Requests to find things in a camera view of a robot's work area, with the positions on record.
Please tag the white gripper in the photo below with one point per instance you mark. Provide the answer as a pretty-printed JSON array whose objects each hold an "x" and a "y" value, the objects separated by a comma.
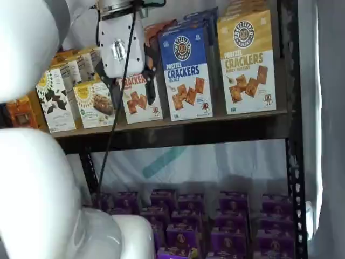
[{"x": 110, "y": 64}]

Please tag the yellow white pretzel crackers box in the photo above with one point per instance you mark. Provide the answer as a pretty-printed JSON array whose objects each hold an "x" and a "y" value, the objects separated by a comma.
[
  {"x": 242, "y": 6},
  {"x": 248, "y": 81}
]

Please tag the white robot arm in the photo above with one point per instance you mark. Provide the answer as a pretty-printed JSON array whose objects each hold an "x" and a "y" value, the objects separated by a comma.
[{"x": 32, "y": 189}]

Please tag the orange white pretzel crackers box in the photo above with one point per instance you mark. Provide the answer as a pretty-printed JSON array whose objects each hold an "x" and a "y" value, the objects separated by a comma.
[
  {"x": 137, "y": 108},
  {"x": 159, "y": 27}
]

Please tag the yellow white snack bar box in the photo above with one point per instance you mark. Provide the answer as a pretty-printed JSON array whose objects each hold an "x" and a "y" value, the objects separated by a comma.
[
  {"x": 91, "y": 108},
  {"x": 83, "y": 66},
  {"x": 95, "y": 60}
]

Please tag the blue white pretzel crackers box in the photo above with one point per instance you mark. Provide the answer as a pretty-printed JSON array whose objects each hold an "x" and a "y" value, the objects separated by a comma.
[
  {"x": 194, "y": 20},
  {"x": 186, "y": 81}
]

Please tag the white sunflower print snack box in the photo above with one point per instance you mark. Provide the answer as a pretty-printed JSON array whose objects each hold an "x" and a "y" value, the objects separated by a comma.
[
  {"x": 54, "y": 108},
  {"x": 66, "y": 70}
]

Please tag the brown wooden shelf board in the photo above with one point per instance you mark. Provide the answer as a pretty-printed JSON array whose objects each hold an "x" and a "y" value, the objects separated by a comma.
[{"x": 218, "y": 116}]

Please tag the orange snack box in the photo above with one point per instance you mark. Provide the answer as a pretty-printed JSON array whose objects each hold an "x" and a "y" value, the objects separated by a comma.
[{"x": 21, "y": 113}]

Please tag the purple macaroni box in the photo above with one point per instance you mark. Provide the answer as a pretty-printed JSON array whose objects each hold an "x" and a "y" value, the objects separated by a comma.
[
  {"x": 160, "y": 234},
  {"x": 126, "y": 201},
  {"x": 229, "y": 240},
  {"x": 272, "y": 256},
  {"x": 190, "y": 203},
  {"x": 106, "y": 202},
  {"x": 275, "y": 221},
  {"x": 152, "y": 215},
  {"x": 186, "y": 217},
  {"x": 233, "y": 202},
  {"x": 183, "y": 237},
  {"x": 223, "y": 255},
  {"x": 163, "y": 199},
  {"x": 230, "y": 219},
  {"x": 178, "y": 254},
  {"x": 275, "y": 242},
  {"x": 276, "y": 203}
]

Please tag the white backdrop sheet teal print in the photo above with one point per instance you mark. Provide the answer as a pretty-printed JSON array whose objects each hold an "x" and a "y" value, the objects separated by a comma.
[{"x": 229, "y": 162}]

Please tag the black metal shelving rack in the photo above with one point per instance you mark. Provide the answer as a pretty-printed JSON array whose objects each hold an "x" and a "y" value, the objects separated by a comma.
[{"x": 293, "y": 162}]

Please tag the light grey fabric curtain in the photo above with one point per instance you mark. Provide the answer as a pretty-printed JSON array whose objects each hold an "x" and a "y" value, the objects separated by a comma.
[{"x": 328, "y": 135}]

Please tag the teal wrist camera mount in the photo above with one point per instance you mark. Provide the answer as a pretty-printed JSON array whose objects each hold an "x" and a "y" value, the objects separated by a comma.
[{"x": 153, "y": 3}]

